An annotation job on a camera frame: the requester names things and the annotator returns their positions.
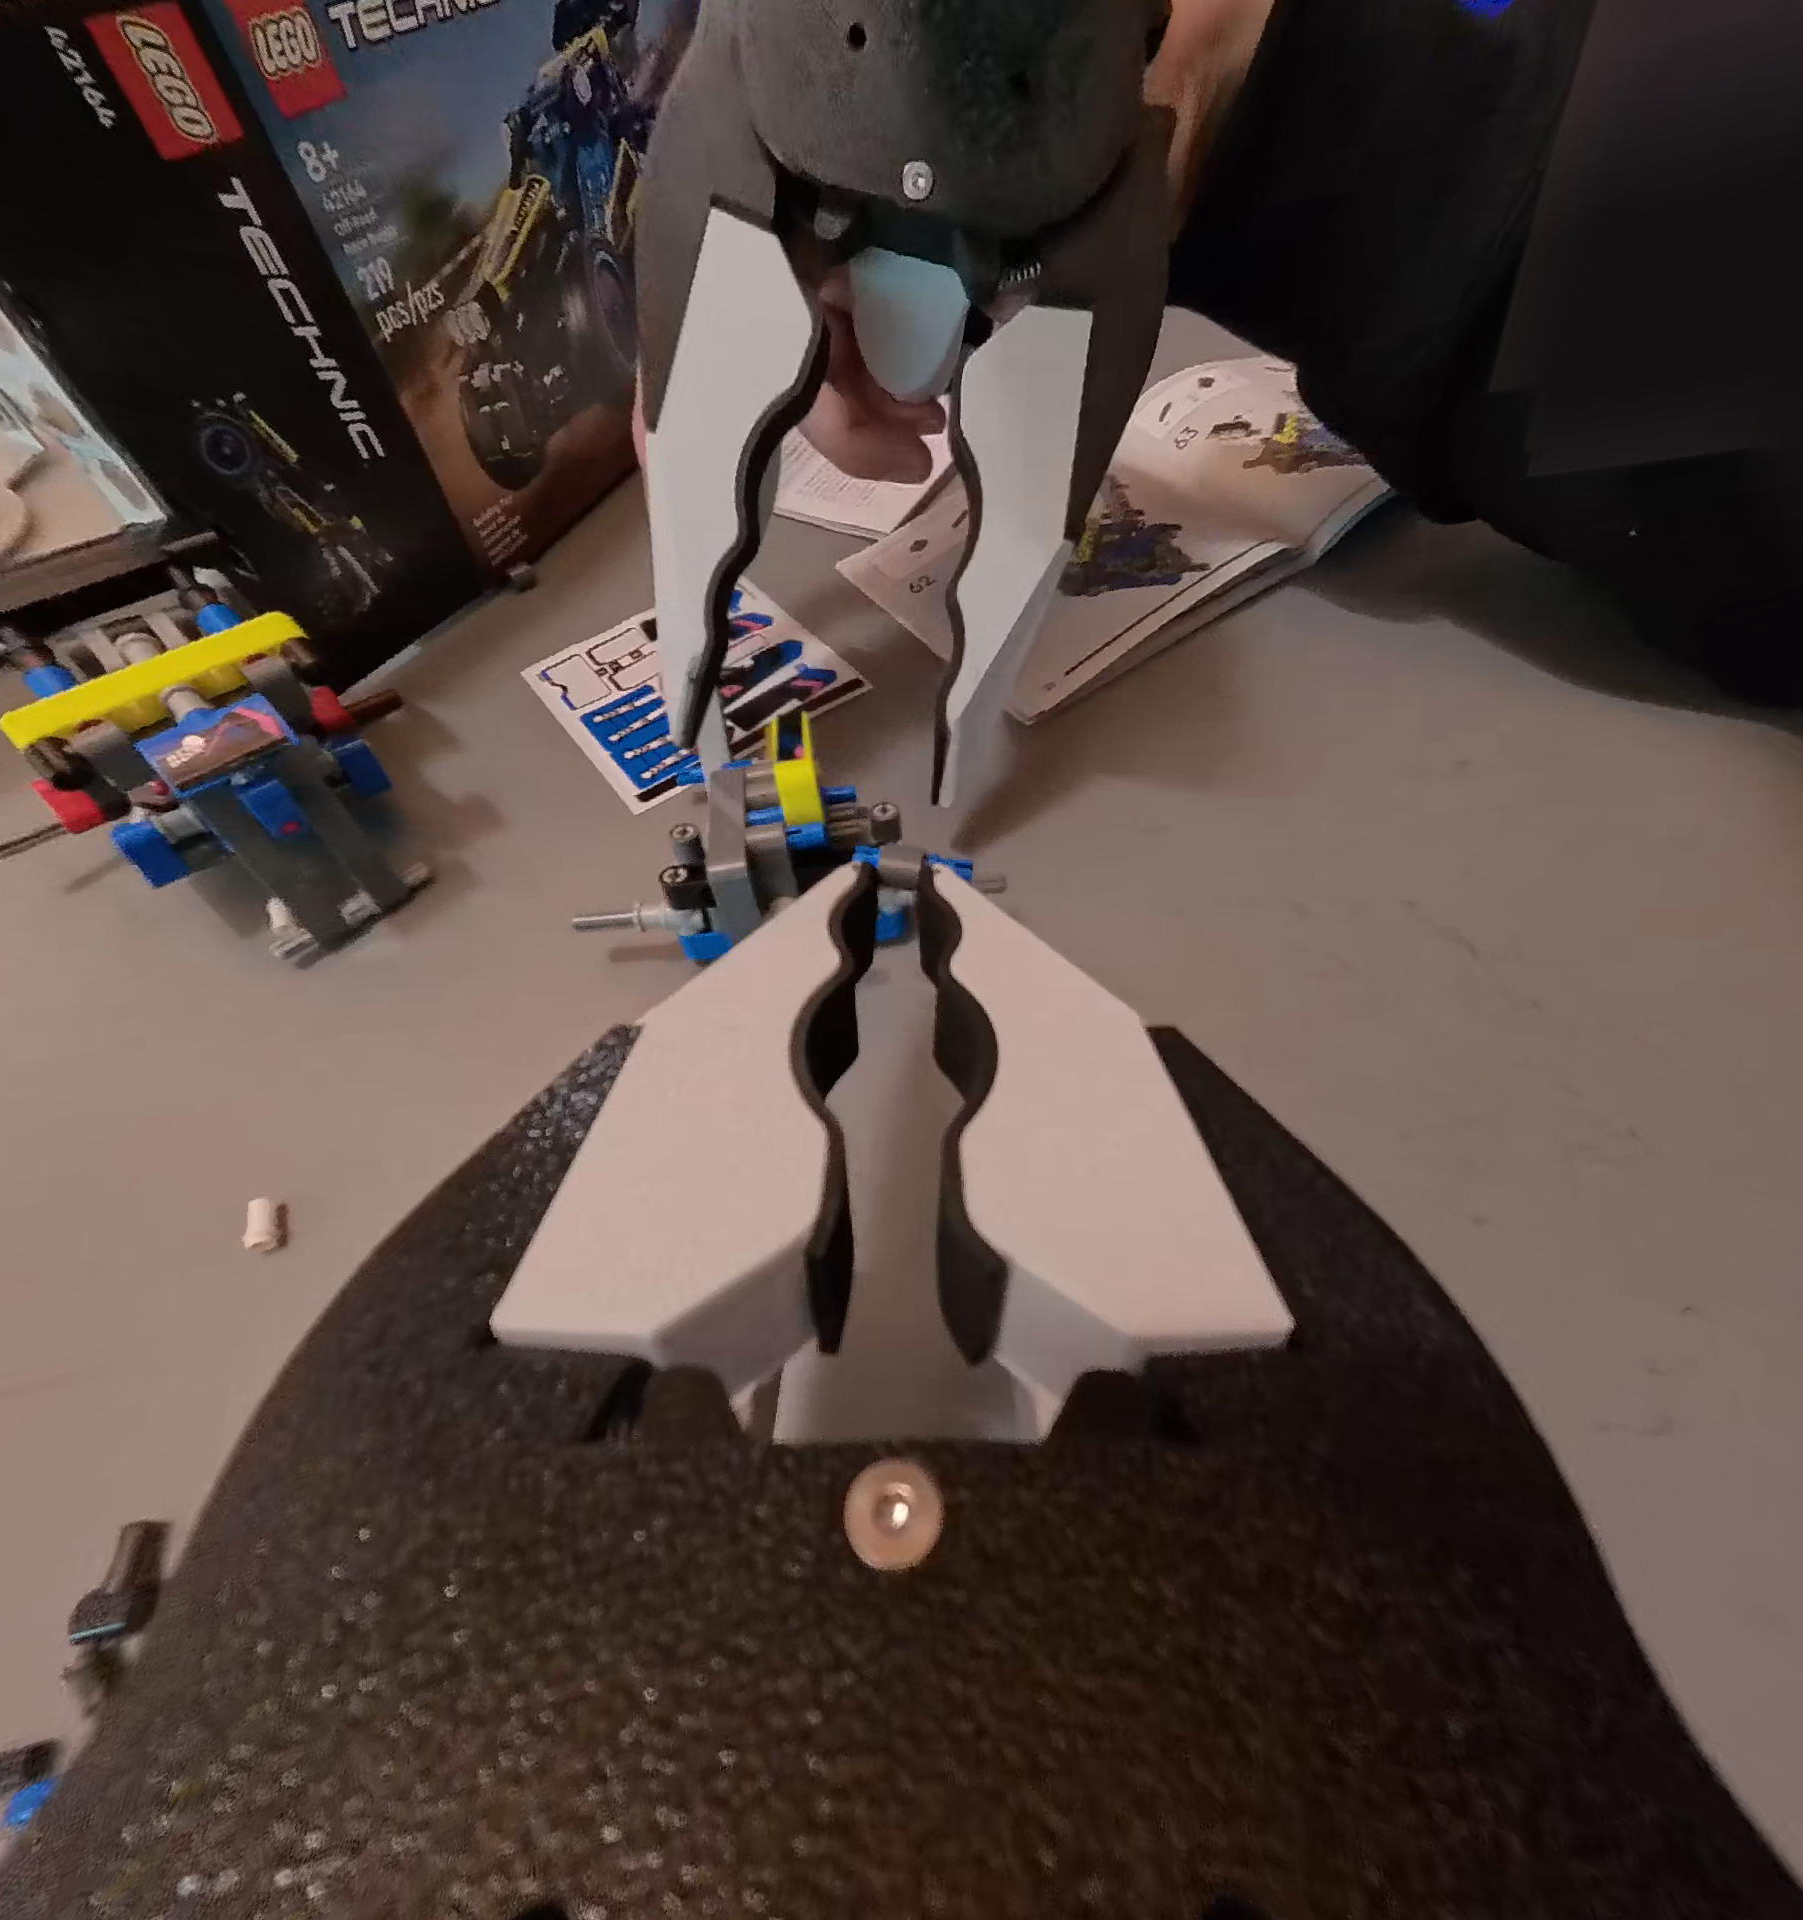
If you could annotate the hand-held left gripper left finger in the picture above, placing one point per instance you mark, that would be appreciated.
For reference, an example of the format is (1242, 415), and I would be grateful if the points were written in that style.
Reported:
(676, 1183)

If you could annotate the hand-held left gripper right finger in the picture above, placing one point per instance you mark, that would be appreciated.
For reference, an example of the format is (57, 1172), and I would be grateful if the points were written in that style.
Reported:
(1127, 1183)

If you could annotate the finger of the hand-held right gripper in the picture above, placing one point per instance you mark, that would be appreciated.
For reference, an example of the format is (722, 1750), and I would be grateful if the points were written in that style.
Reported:
(710, 392)
(1021, 481)

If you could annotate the lego assembly with yellow axle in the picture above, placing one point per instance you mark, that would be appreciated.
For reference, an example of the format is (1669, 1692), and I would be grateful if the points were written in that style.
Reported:
(749, 855)

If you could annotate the blue lego pin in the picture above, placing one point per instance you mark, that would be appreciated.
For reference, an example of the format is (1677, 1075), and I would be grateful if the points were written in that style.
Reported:
(957, 868)

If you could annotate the small cream lego pin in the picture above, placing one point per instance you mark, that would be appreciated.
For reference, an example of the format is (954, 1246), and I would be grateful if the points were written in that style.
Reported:
(267, 1222)

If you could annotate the lego set box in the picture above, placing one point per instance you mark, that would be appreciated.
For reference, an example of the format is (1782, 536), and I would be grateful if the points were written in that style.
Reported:
(240, 300)

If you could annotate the pile of loose lego pieces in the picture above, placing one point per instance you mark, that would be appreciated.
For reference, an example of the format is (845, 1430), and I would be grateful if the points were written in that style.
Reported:
(114, 1594)

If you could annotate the person's right hand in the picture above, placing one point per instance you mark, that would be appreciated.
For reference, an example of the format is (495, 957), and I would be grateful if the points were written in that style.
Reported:
(873, 441)

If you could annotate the white folded leaflet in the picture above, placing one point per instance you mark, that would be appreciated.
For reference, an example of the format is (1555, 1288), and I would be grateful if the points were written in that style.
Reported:
(843, 511)

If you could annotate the instruction booklet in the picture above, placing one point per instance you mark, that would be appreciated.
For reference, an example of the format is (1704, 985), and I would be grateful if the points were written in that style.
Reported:
(1218, 497)

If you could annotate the sticker sheet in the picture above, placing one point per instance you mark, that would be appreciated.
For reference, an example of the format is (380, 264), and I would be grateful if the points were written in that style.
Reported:
(599, 692)

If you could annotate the person's black clothing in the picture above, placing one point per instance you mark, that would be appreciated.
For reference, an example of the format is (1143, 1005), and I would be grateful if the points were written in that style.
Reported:
(1590, 376)

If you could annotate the lego assembly with dark frame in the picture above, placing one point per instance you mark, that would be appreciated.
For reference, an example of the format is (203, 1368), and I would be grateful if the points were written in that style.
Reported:
(224, 767)

